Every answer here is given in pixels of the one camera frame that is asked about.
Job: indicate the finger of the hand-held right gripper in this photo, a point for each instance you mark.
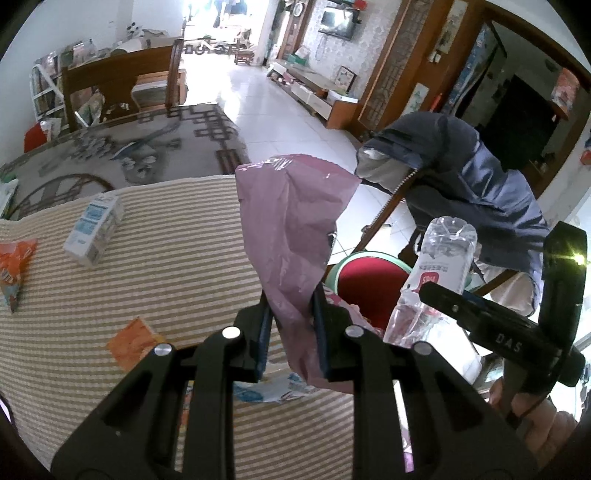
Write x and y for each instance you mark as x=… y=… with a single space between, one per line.
x=445 y=302

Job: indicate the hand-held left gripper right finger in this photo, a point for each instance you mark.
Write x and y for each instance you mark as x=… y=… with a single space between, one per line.
x=321 y=341

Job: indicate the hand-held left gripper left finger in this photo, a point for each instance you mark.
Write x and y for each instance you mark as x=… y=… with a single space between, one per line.
x=263 y=341

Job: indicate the clear plastic bottle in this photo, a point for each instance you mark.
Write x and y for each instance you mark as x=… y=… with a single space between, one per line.
x=438 y=272

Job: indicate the red bin with green rim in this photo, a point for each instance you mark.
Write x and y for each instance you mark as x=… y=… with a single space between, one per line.
x=369 y=286

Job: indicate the pink plastic bag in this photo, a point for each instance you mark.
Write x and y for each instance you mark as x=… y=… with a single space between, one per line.
x=286 y=221

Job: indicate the person's right forearm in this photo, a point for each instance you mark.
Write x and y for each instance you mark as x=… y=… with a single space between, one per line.
x=554 y=434

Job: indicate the person's right hand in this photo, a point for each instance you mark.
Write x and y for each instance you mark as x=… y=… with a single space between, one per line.
x=526 y=408

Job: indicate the blue white crumpled wrapper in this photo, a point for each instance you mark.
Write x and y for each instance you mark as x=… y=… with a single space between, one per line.
x=263 y=392

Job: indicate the striped beige mat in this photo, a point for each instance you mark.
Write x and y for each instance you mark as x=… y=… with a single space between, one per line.
x=184 y=277

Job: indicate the wooden chair under jacket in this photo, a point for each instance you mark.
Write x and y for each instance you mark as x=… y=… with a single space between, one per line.
x=379 y=217

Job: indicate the blue grey jacket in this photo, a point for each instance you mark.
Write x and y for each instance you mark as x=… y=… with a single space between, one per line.
x=461 y=184

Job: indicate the orange paper piece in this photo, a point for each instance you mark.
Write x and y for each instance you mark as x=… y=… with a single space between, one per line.
x=134 y=344

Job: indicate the small white drink carton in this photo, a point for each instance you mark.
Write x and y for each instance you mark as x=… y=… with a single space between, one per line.
x=92 y=226

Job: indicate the low television cabinet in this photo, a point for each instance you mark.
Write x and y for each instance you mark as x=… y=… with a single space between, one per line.
x=341 y=110

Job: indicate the grey patterned tablecloth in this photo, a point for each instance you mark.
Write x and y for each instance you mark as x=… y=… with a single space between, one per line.
x=138 y=138

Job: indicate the wooden lattice partition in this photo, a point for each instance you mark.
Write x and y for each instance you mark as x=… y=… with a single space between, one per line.
x=392 y=69

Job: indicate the framed picture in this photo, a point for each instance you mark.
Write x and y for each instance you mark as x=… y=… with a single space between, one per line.
x=345 y=78

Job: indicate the orange snack bag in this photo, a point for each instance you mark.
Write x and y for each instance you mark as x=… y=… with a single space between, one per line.
x=14 y=272

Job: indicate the white balance bike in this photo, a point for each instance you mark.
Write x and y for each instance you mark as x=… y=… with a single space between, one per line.
x=207 y=46

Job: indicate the wall television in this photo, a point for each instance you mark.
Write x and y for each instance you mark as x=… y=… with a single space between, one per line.
x=339 y=22

